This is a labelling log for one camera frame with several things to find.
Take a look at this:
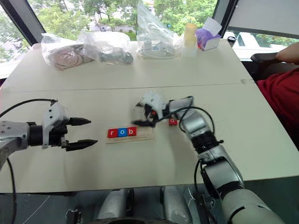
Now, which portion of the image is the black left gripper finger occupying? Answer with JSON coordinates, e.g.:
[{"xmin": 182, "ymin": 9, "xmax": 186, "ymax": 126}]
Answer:
[
  {"xmin": 65, "ymin": 139, "xmax": 99, "ymax": 153},
  {"xmin": 69, "ymin": 117, "xmax": 92, "ymax": 127}
]

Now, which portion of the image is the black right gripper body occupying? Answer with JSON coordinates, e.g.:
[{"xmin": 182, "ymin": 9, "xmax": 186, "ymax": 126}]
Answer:
[{"xmin": 143, "ymin": 104, "xmax": 157, "ymax": 128}]

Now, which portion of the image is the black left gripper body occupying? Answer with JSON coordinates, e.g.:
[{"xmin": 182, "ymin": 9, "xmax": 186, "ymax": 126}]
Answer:
[{"xmin": 49, "ymin": 118, "xmax": 71, "ymax": 149}]

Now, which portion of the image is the wooden letter tray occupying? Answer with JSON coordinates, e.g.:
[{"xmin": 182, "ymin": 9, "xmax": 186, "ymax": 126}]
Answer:
[{"xmin": 105, "ymin": 126, "xmax": 156, "ymax": 145}]

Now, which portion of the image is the silver robot leg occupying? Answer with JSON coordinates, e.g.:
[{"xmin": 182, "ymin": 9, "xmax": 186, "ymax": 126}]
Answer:
[
  {"xmin": 96, "ymin": 188, "xmax": 128, "ymax": 220},
  {"xmin": 162, "ymin": 186, "xmax": 196, "ymax": 224}
]

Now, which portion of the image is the plastic bag with grey item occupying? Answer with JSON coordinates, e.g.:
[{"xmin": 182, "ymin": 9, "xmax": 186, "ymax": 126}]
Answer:
[{"xmin": 78, "ymin": 31, "xmax": 134, "ymax": 66}]

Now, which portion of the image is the plastic bag with white device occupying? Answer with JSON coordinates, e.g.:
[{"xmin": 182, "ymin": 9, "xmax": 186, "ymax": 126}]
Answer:
[{"xmin": 136, "ymin": 1, "xmax": 184, "ymax": 59}]

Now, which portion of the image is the plastic bag with pink item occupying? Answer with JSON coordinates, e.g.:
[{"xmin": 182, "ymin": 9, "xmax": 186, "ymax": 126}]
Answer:
[{"xmin": 41, "ymin": 32, "xmax": 95, "ymax": 71}]

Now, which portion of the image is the yellow plastic cup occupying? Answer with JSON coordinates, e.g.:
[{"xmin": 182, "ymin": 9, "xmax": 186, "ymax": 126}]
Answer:
[{"xmin": 184, "ymin": 22, "xmax": 197, "ymax": 48}]

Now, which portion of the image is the purple and white box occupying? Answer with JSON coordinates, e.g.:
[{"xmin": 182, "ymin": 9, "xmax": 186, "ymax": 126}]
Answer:
[{"xmin": 195, "ymin": 17, "xmax": 223, "ymax": 52}]

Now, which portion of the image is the black chair armrest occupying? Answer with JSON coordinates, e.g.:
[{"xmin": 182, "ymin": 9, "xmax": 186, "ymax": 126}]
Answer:
[{"xmin": 250, "ymin": 52, "xmax": 299, "ymax": 81}]

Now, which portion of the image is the person's red shirt torso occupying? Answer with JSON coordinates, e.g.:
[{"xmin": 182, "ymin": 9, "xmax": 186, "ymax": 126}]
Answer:
[{"xmin": 256, "ymin": 68, "xmax": 299, "ymax": 150}]

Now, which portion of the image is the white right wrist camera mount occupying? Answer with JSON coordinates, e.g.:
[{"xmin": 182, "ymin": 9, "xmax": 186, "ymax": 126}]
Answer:
[{"xmin": 136, "ymin": 89, "xmax": 171, "ymax": 120}]

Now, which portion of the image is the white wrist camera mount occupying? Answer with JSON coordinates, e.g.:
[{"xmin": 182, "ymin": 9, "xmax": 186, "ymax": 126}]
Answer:
[
  {"xmin": 41, "ymin": 101, "xmax": 70, "ymax": 149},
  {"xmin": 136, "ymin": 89, "xmax": 171, "ymax": 120}
]

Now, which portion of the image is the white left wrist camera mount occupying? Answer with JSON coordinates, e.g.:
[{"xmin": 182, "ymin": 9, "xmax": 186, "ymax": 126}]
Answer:
[{"xmin": 41, "ymin": 101, "xmax": 70, "ymax": 149}]

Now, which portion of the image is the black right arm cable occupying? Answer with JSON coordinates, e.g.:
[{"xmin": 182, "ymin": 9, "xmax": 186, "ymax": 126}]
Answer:
[{"xmin": 155, "ymin": 95, "xmax": 215, "ymax": 143}]

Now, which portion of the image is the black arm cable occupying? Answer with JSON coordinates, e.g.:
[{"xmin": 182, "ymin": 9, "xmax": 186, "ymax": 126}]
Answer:
[
  {"xmin": 0, "ymin": 98, "xmax": 58, "ymax": 224},
  {"xmin": 155, "ymin": 95, "xmax": 215, "ymax": 143}
]

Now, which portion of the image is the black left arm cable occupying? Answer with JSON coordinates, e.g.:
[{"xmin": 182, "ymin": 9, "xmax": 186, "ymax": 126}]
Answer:
[{"xmin": 0, "ymin": 98, "xmax": 58, "ymax": 224}]

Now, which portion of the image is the black bracket under table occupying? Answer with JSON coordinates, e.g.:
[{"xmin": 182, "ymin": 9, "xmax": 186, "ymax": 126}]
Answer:
[{"xmin": 66, "ymin": 209, "xmax": 82, "ymax": 224}]

